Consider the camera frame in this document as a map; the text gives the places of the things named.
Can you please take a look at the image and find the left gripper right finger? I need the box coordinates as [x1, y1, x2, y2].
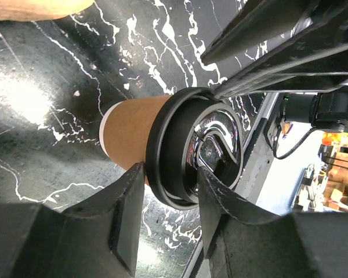
[198, 167, 348, 277]

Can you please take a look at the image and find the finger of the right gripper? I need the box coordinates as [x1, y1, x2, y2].
[215, 28, 348, 99]
[201, 0, 319, 65]

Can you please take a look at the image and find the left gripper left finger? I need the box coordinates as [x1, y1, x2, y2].
[0, 163, 145, 277]

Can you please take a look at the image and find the single paper coffee cup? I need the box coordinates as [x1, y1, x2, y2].
[99, 95, 171, 170]

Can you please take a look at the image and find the black coffee cup lid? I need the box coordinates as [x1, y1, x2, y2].
[146, 87, 244, 210]

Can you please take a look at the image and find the paper takeout bag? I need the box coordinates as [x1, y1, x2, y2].
[0, 0, 94, 21]

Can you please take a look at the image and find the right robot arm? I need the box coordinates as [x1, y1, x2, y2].
[201, 1, 348, 129]

